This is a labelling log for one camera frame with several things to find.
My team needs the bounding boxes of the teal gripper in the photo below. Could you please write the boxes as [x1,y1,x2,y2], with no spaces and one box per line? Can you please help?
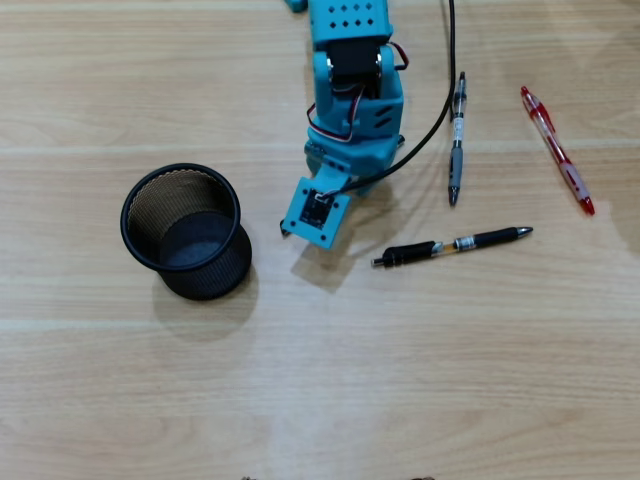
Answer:
[303,130,403,197]

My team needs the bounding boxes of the clear pen with grey grip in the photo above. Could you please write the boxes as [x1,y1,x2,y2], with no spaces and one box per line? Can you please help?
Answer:
[447,71,468,208]

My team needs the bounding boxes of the black pen with silver tip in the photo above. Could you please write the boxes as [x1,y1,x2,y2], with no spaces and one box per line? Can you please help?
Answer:
[370,226,534,270]

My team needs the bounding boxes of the red pen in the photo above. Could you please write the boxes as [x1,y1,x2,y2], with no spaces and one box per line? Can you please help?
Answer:
[519,85,596,217]

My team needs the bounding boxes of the black mesh pen holder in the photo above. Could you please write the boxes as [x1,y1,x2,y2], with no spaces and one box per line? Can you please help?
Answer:
[119,162,253,302]

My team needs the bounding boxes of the red white black servo wire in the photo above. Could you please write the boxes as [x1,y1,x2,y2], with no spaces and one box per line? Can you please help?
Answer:
[305,83,367,145]
[388,42,410,71]

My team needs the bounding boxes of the teal wrist camera module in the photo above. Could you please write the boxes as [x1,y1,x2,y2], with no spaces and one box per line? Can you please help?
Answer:
[280,163,353,250]

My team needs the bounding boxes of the black camera cable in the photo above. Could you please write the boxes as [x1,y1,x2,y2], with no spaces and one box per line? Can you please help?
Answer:
[339,0,457,195]

